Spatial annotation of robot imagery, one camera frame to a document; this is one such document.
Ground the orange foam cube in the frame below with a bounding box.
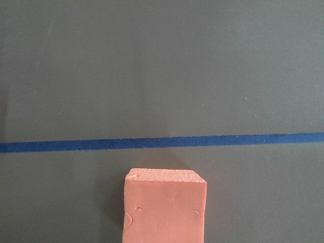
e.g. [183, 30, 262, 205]
[122, 168, 207, 242]

